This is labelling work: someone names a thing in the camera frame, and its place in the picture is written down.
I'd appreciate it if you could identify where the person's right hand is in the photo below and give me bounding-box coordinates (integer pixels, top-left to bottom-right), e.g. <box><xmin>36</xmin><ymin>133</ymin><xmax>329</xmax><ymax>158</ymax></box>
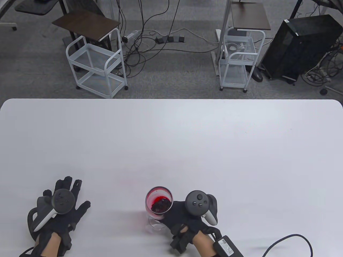
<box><xmin>158</xmin><ymin>194</ymin><xmax>223</xmax><ymax>253</ymax></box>

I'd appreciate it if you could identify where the person's left hand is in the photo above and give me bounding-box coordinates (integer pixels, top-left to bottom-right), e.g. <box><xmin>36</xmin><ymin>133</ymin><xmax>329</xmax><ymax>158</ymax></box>
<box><xmin>36</xmin><ymin>176</ymin><xmax>91</xmax><ymax>251</ymax></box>

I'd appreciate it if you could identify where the clear wine glass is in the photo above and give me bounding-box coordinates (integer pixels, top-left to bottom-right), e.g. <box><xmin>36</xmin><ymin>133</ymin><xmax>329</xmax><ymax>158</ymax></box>
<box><xmin>145</xmin><ymin>187</ymin><xmax>174</xmax><ymax>232</ymax></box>

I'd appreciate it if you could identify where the person's right forearm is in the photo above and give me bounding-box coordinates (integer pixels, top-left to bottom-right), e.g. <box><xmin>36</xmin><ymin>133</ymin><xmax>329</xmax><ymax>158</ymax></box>
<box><xmin>193</xmin><ymin>232</ymin><xmax>218</xmax><ymax>257</ymax></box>

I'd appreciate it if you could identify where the person's left forearm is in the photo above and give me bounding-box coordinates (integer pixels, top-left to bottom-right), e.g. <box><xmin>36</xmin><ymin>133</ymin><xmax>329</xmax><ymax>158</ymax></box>
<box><xmin>40</xmin><ymin>232</ymin><xmax>62</xmax><ymax>257</ymax></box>

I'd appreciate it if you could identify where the black white left controller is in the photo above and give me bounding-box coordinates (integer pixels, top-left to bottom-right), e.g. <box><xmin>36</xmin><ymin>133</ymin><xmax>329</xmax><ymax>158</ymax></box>
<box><xmin>27</xmin><ymin>189</ymin><xmax>75</xmax><ymax>240</ymax></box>

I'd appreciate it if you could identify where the black white controller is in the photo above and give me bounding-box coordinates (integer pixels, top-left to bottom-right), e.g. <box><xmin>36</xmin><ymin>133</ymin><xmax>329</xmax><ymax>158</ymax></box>
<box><xmin>27</xmin><ymin>189</ymin><xmax>75</xmax><ymax>240</ymax></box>
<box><xmin>185</xmin><ymin>190</ymin><xmax>218</xmax><ymax>226</ymax></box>

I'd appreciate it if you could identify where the black white right controller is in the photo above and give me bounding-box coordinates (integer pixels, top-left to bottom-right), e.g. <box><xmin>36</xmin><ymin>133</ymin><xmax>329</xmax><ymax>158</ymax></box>
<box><xmin>185</xmin><ymin>190</ymin><xmax>218</xmax><ymax>226</ymax></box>

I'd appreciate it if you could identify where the white metal trolley cart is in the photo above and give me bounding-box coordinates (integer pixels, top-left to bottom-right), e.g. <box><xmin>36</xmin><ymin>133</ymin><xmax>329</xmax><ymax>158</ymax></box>
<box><xmin>66</xmin><ymin>28</ymin><xmax>128</xmax><ymax>99</ymax></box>
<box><xmin>218</xmin><ymin>27</ymin><xmax>266</xmax><ymax>93</ymax></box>

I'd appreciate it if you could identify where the white power strip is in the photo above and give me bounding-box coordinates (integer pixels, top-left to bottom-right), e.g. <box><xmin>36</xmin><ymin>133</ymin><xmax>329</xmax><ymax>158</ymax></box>
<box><xmin>122</xmin><ymin>30</ymin><xmax>141</xmax><ymax>43</ymax></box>

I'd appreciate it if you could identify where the white leg with black caster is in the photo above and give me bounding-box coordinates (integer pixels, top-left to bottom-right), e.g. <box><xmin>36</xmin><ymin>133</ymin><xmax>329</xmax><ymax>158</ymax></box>
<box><xmin>320</xmin><ymin>85</ymin><xmax>343</xmax><ymax>96</ymax></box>

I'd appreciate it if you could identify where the white metal stand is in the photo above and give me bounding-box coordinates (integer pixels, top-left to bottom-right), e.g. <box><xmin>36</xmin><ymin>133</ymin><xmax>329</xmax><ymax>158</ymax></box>
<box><xmin>211</xmin><ymin>0</ymin><xmax>232</xmax><ymax>78</ymax></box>

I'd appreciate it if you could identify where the brown top side table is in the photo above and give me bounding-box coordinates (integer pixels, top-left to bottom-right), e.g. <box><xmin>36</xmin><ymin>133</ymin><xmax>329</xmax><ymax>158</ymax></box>
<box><xmin>231</xmin><ymin>2</ymin><xmax>271</xmax><ymax>37</ymax></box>
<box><xmin>52</xmin><ymin>11</ymin><xmax>121</xmax><ymax>72</ymax></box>

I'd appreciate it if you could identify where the black computer tower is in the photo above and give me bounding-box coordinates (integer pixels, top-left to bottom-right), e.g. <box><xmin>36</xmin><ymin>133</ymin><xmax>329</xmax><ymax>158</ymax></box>
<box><xmin>261</xmin><ymin>14</ymin><xmax>343</xmax><ymax>81</ymax></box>

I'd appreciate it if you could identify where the black desk top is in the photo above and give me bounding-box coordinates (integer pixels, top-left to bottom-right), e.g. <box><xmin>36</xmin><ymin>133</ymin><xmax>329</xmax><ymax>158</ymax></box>
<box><xmin>14</xmin><ymin>0</ymin><xmax>68</xmax><ymax>16</ymax></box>

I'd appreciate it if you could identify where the black desk leg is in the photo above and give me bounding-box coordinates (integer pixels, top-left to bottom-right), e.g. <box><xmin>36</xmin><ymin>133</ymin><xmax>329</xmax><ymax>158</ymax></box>
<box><xmin>289</xmin><ymin>0</ymin><xmax>304</xmax><ymax>19</ymax></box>

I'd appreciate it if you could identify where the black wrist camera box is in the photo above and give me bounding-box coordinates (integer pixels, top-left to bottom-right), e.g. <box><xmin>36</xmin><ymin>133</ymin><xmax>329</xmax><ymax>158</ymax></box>
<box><xmin>213</xmin><ymin>235</ymin><xmax>244</xmax><ymax>257</ymax></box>

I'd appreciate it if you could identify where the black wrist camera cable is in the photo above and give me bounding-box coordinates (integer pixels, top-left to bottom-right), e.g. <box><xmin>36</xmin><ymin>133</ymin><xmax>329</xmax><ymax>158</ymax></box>
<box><xmin>261</xmin><ymin>234</ymin><xmax>313</xmax><ymax>257</ymax></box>

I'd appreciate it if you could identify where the tangle of black floor cables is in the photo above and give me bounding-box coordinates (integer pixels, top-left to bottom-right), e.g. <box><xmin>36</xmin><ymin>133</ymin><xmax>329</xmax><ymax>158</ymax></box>
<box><xmin>115</xmin><ymin>0</ymin><xmax>223</xmax><ymax>78</ymax></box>

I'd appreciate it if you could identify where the tangle of cables beside tower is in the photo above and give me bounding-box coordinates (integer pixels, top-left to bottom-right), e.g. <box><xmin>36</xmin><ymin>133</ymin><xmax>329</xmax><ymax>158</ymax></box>
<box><xmin>300</xmin><ymin>36</ymin><xmax>343</xmax><ymax>86</ymax></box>

